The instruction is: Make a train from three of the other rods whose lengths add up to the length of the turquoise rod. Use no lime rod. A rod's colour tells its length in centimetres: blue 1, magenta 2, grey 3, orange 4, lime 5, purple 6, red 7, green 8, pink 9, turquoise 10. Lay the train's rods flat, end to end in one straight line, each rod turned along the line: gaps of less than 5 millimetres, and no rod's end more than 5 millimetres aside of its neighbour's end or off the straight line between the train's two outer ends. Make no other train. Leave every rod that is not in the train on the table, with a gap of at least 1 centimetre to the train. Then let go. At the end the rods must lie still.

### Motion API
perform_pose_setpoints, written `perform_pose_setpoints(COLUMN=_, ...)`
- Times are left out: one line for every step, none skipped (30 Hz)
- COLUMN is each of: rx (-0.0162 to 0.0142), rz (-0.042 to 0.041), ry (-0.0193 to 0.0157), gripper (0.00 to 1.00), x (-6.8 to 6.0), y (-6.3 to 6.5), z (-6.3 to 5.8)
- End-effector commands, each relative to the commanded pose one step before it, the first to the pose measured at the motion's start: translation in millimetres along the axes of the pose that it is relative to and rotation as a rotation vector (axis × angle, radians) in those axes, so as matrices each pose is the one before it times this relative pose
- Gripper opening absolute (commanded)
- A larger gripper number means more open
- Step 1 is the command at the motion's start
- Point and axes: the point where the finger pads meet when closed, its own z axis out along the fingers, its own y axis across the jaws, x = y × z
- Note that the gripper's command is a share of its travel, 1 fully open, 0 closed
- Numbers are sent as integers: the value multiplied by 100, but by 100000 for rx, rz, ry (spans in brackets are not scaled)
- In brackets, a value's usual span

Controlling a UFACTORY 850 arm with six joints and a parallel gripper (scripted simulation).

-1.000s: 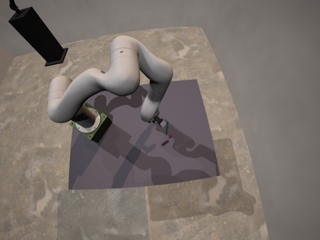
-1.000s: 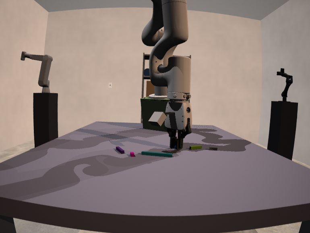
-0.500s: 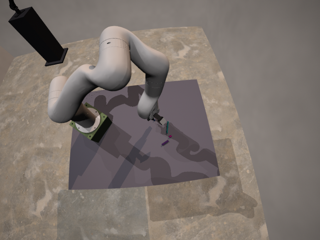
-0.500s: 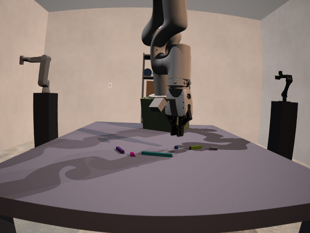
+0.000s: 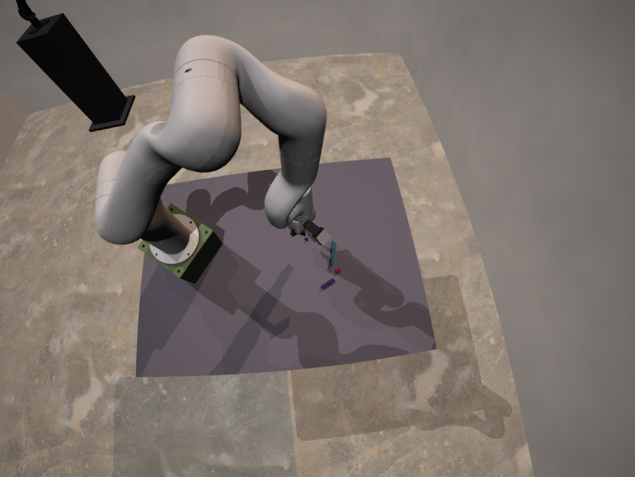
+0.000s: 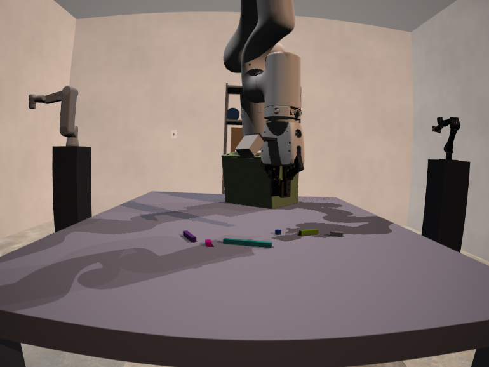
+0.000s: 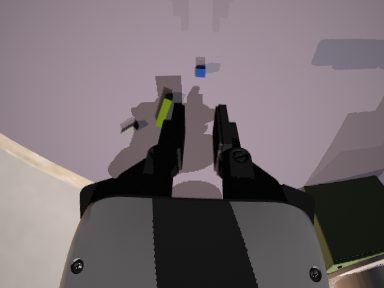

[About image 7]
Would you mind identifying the small blue block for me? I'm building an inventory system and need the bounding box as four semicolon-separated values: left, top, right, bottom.
196;65;206;77

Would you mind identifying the lime green rod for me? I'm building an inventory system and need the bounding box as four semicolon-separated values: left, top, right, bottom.
155;94;173;128

